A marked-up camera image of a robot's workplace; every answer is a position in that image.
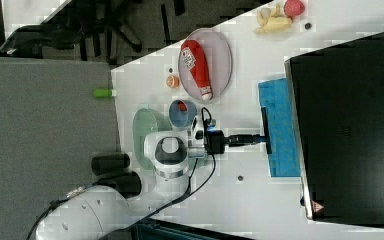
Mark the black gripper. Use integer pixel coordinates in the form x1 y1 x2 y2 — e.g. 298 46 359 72
206 130 261 155

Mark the black toaster oven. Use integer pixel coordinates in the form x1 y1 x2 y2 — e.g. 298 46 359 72
257 29 384 231

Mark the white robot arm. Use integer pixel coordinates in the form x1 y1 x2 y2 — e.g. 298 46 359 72
35 116 269 240

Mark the blue cup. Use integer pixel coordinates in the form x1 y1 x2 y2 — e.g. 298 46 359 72
168 100 197 128

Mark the red strawberry toy in cup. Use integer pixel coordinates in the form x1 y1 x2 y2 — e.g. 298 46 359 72
178 102 187 112

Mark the green perforated colander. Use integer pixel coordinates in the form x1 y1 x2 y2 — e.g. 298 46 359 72
133 108 172 170

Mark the orange slice toy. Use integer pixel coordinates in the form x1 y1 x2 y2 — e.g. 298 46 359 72
166 75 180 88

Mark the grey round plate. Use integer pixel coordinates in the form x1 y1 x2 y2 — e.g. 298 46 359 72
178 28 232 102

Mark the red plush ketchup bottle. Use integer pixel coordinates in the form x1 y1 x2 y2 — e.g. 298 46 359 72
180 40 213 101

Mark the black cylinder near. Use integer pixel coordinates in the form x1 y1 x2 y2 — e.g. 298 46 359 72
98 172 142 199

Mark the black cylinder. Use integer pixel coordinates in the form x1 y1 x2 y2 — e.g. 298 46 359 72
98 172 142 199
91 153 130 176

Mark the black cylinder far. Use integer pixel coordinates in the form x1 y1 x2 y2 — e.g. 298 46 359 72
91 153 130 176

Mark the green marker cap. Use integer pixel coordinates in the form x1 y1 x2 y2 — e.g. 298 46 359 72
93 88 117 98

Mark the peeled banana toy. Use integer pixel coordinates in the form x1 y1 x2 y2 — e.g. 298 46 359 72
254 4 292 34

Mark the black office chair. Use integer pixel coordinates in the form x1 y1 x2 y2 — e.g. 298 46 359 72
0 0 142 65

